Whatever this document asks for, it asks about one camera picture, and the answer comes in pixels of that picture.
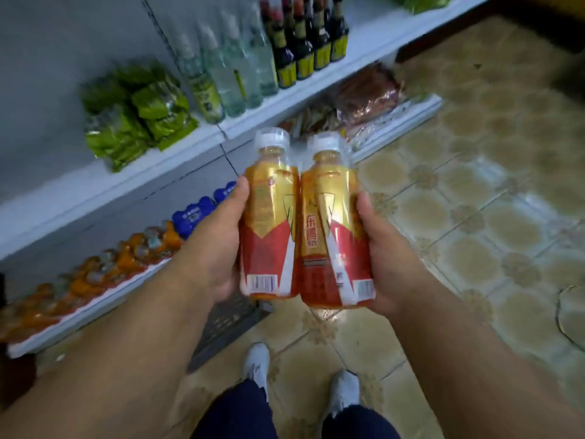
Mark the person's left hand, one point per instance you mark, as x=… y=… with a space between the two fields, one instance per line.
x=208 y=255

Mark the person's right hand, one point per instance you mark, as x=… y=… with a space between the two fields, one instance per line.
x=395 y=274

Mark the person's right thumb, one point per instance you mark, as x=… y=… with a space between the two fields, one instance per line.
x=369 y=217

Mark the person's left thumb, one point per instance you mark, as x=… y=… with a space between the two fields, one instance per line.
x=231 y=203

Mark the gold red drink bottle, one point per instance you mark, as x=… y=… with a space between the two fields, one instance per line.
x=336 y=233
x=269 y=223

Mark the person's right forearm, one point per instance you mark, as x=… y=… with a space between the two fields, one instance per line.
x=475 y=374

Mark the person's left forearm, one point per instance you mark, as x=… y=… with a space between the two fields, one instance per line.
x=114 y=356

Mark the pack of blue-capped bottles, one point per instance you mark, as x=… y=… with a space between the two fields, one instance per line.
x=194 y=214

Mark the yellowish snack packets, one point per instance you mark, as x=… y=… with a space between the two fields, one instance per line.
x=315 y=118

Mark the clear bottle with yellow label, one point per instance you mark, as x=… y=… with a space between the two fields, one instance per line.
x=203 y=89

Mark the white metal shelf unit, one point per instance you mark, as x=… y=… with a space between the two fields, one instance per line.
x=292 y=100

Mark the red-brown snack packets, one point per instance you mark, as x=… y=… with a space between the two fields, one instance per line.
x=368 y=93

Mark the dark plastic crate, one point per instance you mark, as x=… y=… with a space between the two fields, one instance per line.
x=228 y=326

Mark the pile of green snack packets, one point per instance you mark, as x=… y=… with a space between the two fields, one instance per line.
x=137 y=111

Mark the row of orange drink bottles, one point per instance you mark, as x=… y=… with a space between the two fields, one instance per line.
x=91 y=278

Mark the person's left white shoe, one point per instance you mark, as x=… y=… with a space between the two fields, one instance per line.
x=257 y=365

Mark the person's white shoe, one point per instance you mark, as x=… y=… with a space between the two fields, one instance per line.
x=343 y=390
x=257 y=365

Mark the row of dark sauce bottles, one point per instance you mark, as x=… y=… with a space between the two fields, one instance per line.
x=304 y=45

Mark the person's right white shoe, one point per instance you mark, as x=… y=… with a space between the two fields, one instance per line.
x=343 y=390

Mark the person's right leg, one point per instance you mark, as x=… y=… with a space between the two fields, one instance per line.
x=359 y=425

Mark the person's leg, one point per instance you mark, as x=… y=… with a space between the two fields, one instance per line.
x=237 y=413
x=359 y=425

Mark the person's left leg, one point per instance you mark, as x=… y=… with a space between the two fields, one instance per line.
x=237 y=413

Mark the green packets with clear wrap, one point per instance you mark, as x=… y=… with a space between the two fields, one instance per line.
x=422 y=0

